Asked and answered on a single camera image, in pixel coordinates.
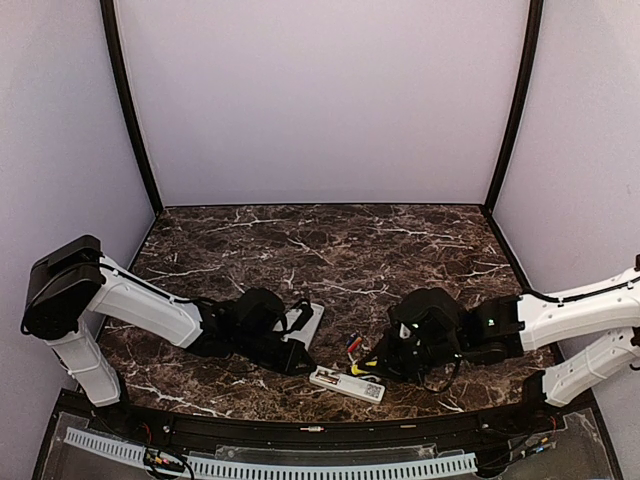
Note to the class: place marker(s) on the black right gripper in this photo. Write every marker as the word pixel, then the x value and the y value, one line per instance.
pixel 386 364

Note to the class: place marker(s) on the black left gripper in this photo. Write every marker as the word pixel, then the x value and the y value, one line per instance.
pixel 297 350

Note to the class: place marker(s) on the white remote control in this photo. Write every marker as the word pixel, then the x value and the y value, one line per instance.
pixel 351 386

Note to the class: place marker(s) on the grey remote control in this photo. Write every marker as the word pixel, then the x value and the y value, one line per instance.
pixel 302 323

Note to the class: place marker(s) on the yellow handle screwdriver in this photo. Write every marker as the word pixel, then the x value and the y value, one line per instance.
pixel 357 372

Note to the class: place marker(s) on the red battery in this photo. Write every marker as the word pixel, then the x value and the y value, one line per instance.
pixel 355 344

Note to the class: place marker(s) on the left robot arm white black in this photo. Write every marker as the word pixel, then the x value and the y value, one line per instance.
pixel 78 278

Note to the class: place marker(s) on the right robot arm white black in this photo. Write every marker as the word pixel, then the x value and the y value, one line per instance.
pixel 428 329

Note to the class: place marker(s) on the batteries in white remote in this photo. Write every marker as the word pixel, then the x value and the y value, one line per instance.
pixel 328 377

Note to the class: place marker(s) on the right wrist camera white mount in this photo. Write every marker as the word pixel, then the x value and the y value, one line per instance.
pixel 404 332

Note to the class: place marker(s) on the white slotted cable duct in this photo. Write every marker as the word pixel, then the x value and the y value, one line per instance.
pixel 233 462

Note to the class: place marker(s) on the right black frame post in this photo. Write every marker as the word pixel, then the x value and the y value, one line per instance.
pixel 526 65

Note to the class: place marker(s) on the black frame post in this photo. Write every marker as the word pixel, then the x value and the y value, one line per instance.
pixel 126 101
pixel 526 65

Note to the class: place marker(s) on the left black frame post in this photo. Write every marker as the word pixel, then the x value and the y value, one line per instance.
pixel 126 101

